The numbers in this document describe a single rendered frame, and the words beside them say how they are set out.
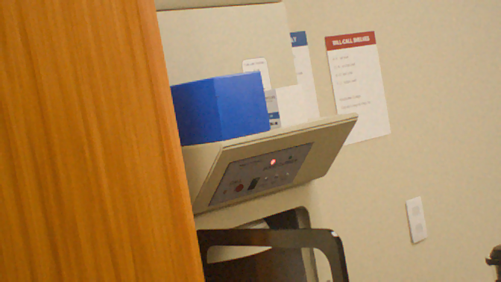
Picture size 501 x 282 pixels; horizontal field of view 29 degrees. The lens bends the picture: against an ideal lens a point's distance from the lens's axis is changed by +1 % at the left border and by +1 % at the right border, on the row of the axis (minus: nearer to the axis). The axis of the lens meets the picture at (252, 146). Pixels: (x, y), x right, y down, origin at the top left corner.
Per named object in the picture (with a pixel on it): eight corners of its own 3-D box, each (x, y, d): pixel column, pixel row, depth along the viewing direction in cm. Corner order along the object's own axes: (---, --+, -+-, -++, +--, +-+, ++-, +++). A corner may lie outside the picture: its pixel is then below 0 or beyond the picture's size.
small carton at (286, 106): (265, 128, 150) (259, 91, 149) (291, 123, 152) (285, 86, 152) (282, 127, 145) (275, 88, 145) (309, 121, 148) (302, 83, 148)
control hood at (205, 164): (176, 217, 138) (164, 149, 138) (315, 177, 162) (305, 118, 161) (232, 213, 130) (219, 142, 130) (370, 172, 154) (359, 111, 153)
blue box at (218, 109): (177, 147, 139) (165, 86, 138) (224, 136, 146) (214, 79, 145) (224, 140, 132) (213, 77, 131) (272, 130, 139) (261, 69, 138)
